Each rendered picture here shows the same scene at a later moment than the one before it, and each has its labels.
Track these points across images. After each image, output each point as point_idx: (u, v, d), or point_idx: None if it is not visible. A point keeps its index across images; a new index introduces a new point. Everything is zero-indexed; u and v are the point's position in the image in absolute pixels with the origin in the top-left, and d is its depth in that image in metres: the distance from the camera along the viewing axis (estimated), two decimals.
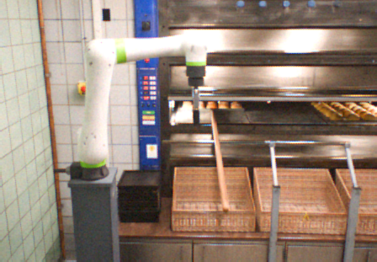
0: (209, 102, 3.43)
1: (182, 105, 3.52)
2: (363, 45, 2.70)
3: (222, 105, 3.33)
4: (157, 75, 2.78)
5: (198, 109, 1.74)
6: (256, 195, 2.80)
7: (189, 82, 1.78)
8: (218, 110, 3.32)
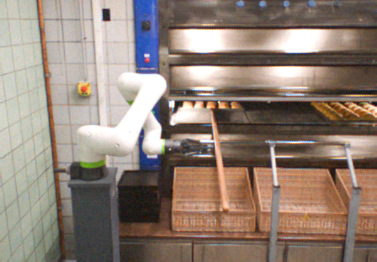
0: (209, 102, 3.43)
1: (182, 105, 3.52)
2: (363, 45, 2.70)
3: (222, 105, 3.33)
4: None
5: (199, 150, 2.36)
6: (256, 195, 2.80)
7: None
8: (218, 110, 3.32)
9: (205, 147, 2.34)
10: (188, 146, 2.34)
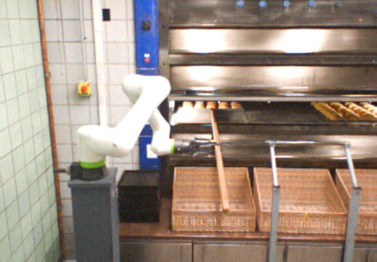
0: (209, 102, 3.43)
1: (182, 105, 3.52)
2: (363, 45, 2.70)
3: (222, 105, 3.33)
4: (157, 75, 2.78)
5: (209, 152, 2.36)
6: (256, 195, 2.80)
7: None
8: (218, 110, 3.32)
9: (214, 145, 2.34)
10: (197, 145, 2.34)
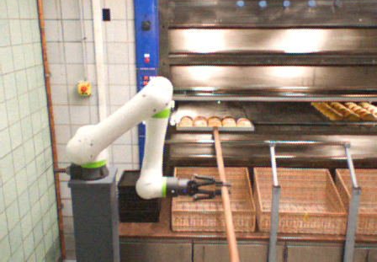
0: (212, 119, 2.86)
1: (179, 122, 2.95)
2: (363, 45, 2.70)
3: (227, 123, 2.76)
4: (157, 75, 2.78)
5: (212, 195, 1.78)
6: (256, 195, 2.80)
7: None
8: (222, 130, 2.75)
9: (220, 185, 1.76)
10: (197, 185, 1.76)
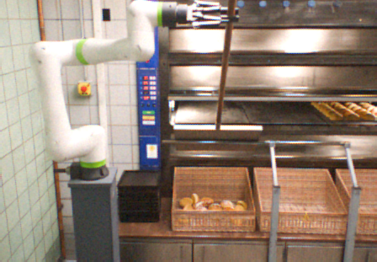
0: (213, 204, 2.82)
1: None
2: (363, 45, 2.70)
3: None
4: (157, 75, 2.78)
5: (217, 20, 1.49)
6: (256, 195, 2.80)
7: None
8: (226, 128, 2.41)
9: (225, 8, 1.51)
10: (199, 8, 1.51)
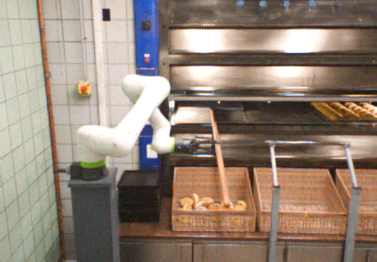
0: (213, 204, 2.82)
1: (182, 104, 3.55)
2: (363, 45, 2.70)
3: None
4: (157, 75, 2.78)
5: (209, 151, 2.38)
6: (256, 195, 2.80)
7: None
8: (218, 109, 3.35)
9: (214, 143, 2.35)
10: (197, 143, 2.36)
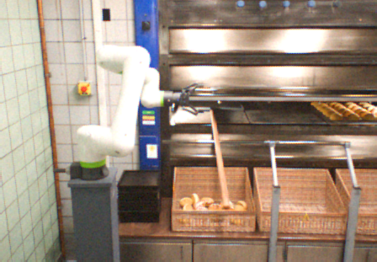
0: (213, 204, 2.82)
1: None
2: (363, 45, 2.70)
3: None
4: None
5: (196, 113, 2.30)
6: (256, 195, 2.80)
7: None
8: (218, 109, 3.35)
9: (201, 88, 2.26)
10: (187, 95, 2.27)
